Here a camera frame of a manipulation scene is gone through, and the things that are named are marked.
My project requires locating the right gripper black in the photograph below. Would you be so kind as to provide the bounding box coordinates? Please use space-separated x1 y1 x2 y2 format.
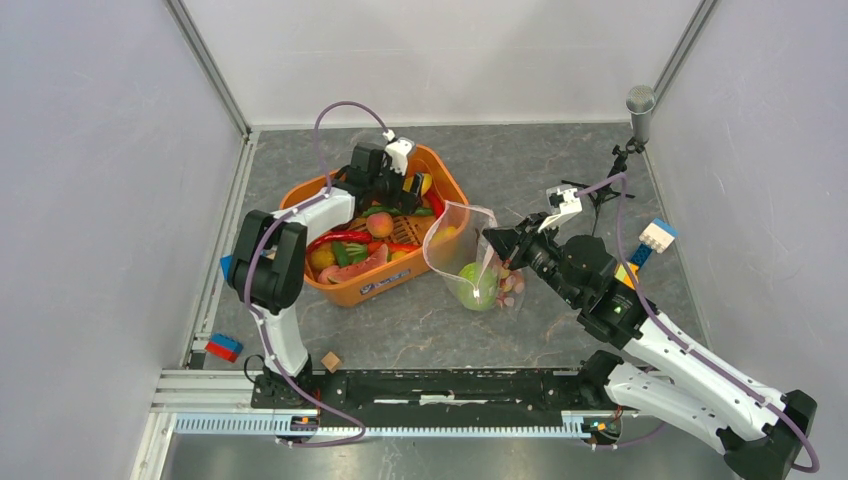
483 211 582 307

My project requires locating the yellow mango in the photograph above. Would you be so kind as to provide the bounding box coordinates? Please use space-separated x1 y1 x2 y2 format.
420 173 433 195

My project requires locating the orange plastic tub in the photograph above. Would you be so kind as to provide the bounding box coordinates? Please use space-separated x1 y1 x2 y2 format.
304 146 467 307

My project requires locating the red cherry bunch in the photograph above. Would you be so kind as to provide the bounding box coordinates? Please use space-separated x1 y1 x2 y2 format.
495 266 526 309

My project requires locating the green round fruit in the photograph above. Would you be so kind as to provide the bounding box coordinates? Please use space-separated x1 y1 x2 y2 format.
456 262 499 311

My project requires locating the clear zip top bag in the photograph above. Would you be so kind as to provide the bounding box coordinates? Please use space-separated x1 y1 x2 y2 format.
422 201 523 320

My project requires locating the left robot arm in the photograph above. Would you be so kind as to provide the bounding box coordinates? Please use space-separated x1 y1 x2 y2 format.
226 137 423 408

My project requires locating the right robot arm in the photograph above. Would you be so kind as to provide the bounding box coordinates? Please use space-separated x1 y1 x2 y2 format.
482 214 820 479

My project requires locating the green cucumber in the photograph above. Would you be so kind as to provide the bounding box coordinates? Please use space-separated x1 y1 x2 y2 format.
359 205 434 218

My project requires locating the peach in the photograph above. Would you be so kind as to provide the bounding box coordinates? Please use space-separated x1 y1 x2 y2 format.
365 213 395 239

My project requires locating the long red chili pepper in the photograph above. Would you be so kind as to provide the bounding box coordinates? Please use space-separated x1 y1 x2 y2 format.
306 231 373 253

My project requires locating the small yellow fruit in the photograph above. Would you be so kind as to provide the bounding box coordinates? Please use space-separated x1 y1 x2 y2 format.
307 247 337 274

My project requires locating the watermelon slice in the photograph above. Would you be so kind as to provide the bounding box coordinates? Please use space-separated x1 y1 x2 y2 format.
318 244 390 284

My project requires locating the orange yellow toy block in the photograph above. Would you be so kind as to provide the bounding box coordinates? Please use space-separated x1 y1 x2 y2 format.
614 244 654 289

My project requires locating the white blue toy block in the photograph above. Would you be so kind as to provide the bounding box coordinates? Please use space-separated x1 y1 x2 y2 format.
639 218 678 254

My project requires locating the small wooden cube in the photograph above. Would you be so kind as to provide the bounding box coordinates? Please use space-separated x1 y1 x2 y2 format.
321 351 343 373

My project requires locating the microphone on tripod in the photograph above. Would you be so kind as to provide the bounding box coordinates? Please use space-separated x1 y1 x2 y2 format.
588 85 657 220

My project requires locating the blue green white block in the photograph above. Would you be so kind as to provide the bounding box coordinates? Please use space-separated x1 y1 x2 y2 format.
219 255 232 280

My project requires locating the red blue toy block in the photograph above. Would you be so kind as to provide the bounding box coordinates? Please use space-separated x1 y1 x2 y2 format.
204 333 243 363

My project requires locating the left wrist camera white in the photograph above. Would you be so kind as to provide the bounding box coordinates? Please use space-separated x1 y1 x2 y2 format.
382 129 417 178

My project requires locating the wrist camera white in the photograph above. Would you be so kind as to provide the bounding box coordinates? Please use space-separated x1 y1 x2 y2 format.
382 129 417 178
538 185 583 233

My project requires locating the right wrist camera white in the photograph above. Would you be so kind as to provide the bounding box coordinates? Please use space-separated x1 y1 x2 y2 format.
538 185 583 233

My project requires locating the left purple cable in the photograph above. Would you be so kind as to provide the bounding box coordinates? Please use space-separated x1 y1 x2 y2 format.
242 100 399 449

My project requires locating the purple cable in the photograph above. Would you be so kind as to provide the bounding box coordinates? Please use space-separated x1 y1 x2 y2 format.
242 100 399 449
574 173 821 474

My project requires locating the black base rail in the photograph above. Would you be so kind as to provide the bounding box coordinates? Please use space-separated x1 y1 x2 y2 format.
248 368 622 433

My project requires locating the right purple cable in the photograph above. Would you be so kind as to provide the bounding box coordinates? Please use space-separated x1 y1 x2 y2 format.
574 173 821 474

